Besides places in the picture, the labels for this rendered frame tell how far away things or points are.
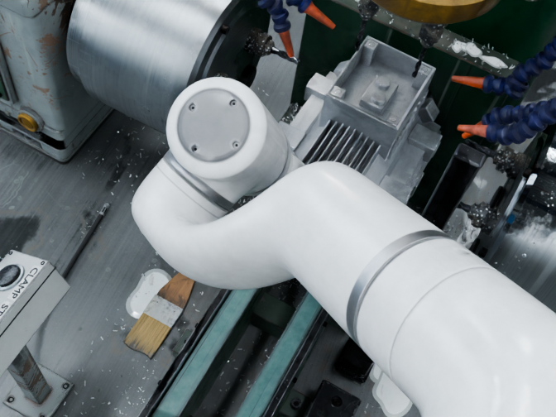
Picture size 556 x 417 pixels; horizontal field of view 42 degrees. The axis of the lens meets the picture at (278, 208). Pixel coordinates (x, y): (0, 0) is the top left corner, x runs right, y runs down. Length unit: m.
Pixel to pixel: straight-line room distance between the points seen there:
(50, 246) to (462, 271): 0.86
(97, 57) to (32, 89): 0.17
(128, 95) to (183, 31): 0.12
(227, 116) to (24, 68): 0.58
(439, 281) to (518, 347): 0.06
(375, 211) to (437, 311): 0.09
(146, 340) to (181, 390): 0.17
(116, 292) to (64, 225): 0.15
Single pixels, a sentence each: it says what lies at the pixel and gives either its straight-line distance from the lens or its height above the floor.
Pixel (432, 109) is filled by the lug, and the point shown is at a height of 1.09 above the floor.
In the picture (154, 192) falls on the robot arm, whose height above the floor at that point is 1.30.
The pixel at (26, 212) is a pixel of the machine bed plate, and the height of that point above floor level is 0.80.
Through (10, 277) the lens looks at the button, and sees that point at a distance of 0.86.
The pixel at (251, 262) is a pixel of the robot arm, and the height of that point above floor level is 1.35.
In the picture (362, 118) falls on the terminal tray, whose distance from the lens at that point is 0.91.
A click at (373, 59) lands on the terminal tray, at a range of 1.00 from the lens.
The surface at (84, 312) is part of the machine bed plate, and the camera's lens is 1.13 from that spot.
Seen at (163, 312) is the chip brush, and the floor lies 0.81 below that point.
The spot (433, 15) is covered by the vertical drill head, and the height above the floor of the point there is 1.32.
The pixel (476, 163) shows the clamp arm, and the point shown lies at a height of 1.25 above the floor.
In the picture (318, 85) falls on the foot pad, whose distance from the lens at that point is 1.01.
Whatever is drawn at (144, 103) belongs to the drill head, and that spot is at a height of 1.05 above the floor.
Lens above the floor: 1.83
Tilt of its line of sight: 59 degrees down
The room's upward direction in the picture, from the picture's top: 11 degrees clockwise
